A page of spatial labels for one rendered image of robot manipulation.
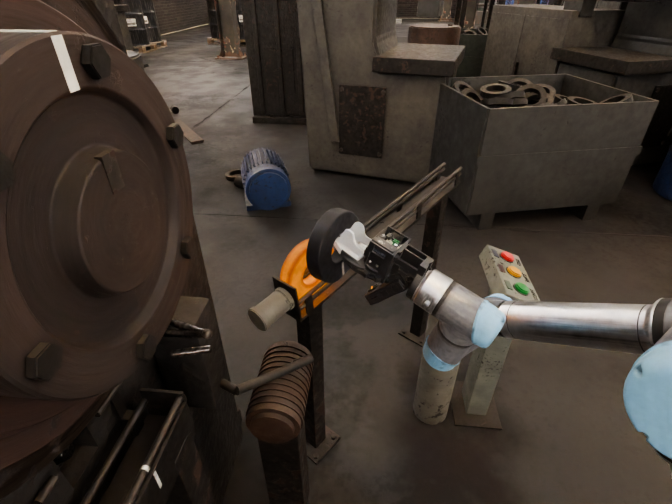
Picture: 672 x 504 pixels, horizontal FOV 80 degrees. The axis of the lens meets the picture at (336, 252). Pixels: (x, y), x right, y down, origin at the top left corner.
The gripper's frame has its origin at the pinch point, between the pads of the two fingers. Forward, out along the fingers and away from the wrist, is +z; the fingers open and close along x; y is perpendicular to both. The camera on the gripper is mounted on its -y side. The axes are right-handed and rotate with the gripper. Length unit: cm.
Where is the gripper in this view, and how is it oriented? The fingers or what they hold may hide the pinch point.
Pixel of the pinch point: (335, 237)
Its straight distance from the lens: 82.8
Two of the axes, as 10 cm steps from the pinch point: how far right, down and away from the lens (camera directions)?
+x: -5.7, 4.4, -6.9
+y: 2.2, -7.3, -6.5
